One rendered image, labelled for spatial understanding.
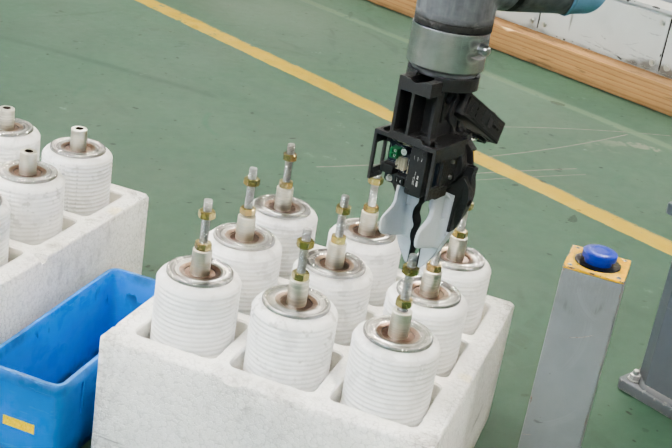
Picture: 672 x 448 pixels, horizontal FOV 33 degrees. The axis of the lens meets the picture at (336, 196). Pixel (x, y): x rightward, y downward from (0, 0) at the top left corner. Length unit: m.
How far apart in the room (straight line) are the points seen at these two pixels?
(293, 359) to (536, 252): 1.00
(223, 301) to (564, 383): 0.41
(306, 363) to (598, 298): 0.34
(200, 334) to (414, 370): 0.24
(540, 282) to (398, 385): 0.88
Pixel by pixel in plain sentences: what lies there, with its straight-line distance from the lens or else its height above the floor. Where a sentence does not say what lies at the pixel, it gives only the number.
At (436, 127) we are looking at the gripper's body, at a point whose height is 0.50.
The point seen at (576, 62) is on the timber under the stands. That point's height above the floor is 0.05.
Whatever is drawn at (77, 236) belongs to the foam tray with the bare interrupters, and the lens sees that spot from 1.52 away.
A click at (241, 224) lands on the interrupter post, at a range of 1.37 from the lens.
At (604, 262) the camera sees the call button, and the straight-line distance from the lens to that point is 1.33.
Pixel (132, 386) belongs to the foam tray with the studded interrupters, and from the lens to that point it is 1.30.
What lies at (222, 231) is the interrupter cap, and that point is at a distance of 1.39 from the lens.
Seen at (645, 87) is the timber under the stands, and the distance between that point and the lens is 3.34.
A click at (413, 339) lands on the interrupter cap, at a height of 0.25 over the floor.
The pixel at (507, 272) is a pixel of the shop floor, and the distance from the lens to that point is 2.05.
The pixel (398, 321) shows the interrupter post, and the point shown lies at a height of 0.27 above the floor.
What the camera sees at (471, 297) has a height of 0.22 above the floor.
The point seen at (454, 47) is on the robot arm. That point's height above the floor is 0.58.
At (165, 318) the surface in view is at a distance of 1.28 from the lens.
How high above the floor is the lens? 0.82
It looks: 22 degrees down
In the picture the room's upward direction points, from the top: 9 degrees clockwise
